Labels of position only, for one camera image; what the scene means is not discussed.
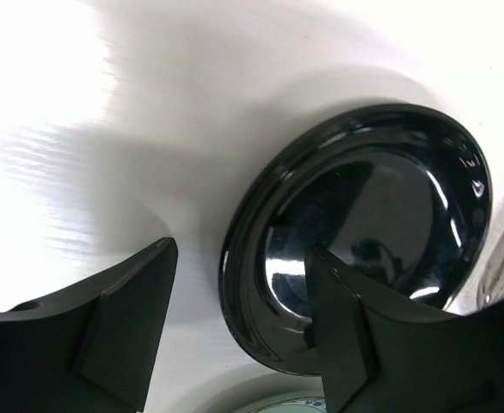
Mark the black round plate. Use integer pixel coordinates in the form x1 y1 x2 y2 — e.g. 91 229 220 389
218 103 492 376

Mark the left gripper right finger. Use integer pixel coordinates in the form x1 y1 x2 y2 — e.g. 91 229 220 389
305 245 504 412

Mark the blue patterned round plate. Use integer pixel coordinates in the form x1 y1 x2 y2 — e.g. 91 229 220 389
198 372 329 413

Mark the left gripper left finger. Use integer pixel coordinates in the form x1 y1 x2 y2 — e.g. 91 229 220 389
0 237 178 412

